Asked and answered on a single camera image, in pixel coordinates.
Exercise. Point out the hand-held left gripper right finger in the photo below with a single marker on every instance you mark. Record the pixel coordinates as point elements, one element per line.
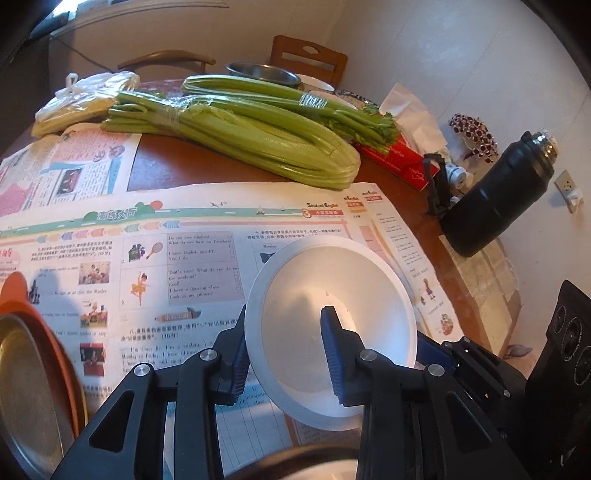
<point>334,360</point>

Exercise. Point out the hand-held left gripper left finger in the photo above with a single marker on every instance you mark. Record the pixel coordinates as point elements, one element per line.
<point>241,374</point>

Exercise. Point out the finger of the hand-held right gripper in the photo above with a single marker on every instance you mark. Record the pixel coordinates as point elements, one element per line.
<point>436,354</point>

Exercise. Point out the red paper bowl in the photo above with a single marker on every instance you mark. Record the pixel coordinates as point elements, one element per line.
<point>332,272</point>

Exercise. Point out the steel pan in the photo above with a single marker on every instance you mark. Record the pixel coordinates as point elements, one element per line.
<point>32,392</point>

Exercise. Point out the large printed newspaper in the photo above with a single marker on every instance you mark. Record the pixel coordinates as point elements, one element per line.
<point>184,240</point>

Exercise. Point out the black thermos bottle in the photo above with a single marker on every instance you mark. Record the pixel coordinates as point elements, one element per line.
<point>494,198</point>

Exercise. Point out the small white round object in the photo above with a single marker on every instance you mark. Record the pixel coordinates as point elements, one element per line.
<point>458,176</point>

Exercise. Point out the red tissue pack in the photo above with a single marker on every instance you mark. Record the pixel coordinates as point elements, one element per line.
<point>401,159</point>

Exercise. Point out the beaded ornament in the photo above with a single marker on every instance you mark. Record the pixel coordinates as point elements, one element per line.
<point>475,134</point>

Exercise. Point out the celery bunch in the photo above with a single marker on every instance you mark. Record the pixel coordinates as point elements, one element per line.
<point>258,90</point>
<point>258,138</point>

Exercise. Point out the white tissue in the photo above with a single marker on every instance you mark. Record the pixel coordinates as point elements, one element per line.
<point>415,115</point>

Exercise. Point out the patterned plate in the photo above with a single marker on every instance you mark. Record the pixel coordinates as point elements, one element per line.
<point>355,98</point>

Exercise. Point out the pink printed newspaper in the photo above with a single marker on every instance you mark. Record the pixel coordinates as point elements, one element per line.
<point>55,170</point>

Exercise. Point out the white ceramic bowl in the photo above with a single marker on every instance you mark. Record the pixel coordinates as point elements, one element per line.
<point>318,84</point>

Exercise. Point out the large steel bowl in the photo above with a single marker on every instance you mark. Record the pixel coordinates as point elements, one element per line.
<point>263,74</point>

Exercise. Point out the orange wooden chair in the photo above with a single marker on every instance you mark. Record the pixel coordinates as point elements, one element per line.
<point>304,55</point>

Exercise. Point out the plastic bag with yellow food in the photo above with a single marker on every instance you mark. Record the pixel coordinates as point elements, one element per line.
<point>78,104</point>

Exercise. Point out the curved dark wooden chair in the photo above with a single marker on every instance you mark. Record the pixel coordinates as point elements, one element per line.
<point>161,59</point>

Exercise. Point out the white wall socket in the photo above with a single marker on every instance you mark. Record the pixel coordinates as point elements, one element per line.
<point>570,189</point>

